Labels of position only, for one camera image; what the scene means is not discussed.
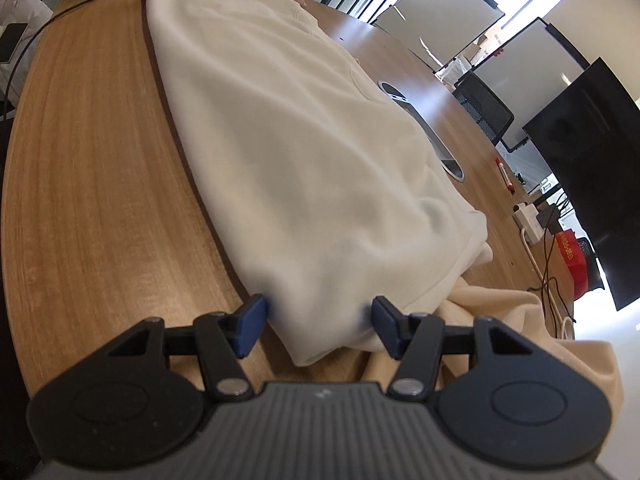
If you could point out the white power strip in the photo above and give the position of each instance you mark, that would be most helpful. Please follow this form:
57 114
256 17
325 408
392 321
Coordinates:
525 217

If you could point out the white sweatshirt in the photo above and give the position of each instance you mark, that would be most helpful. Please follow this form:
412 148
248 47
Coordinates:
323 191

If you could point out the black office chair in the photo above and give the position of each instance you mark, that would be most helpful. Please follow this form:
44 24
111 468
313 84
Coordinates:
484 106

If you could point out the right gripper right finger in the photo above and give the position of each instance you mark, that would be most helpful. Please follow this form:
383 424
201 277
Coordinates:
415 342

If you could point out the whiteboard near railing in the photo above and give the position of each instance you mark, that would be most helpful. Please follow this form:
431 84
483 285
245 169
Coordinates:
436 31

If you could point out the red marker pen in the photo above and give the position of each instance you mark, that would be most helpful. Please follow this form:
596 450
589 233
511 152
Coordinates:
505 176

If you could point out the table cable grommet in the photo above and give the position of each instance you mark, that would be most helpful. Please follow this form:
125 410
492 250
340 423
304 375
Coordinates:
446 158

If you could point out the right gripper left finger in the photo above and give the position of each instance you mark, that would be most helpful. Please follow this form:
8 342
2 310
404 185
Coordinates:
223 339

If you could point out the beige hoodie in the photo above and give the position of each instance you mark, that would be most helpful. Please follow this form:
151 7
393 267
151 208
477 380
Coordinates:
459 303

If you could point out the red paper bag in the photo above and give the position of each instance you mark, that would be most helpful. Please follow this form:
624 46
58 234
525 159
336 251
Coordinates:
575 261

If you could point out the whiteboard near monitor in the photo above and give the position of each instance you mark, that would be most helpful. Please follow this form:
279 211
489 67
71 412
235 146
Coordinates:
528 71

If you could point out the large black monitor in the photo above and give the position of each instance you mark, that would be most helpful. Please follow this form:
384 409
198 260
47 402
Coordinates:
589 137

